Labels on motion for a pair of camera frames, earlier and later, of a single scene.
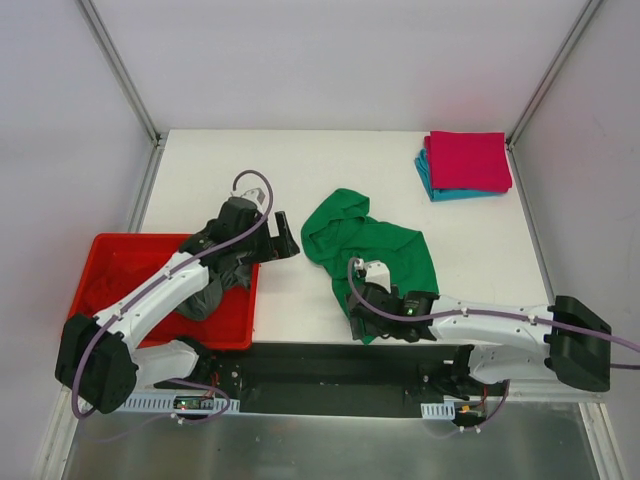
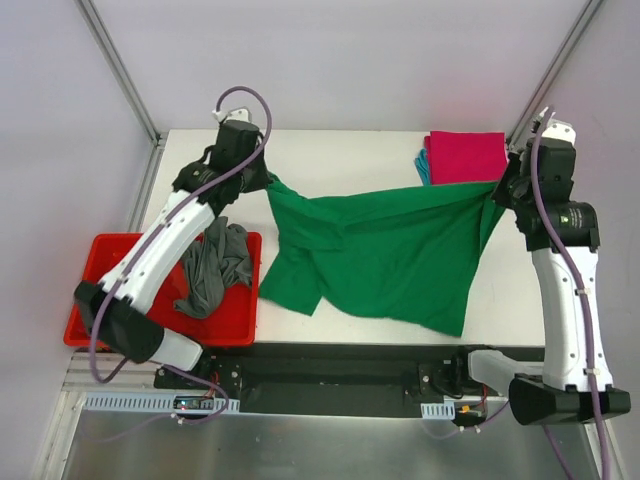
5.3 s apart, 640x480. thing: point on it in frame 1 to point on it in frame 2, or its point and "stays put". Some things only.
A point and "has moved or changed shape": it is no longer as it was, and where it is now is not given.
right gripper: (360, 317) to (505, 187)
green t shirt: (337, 227) has moved or changed shape
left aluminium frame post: (125, 79) stays put
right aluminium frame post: (553, 73) stays put
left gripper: (273, 240) to (255, 176)
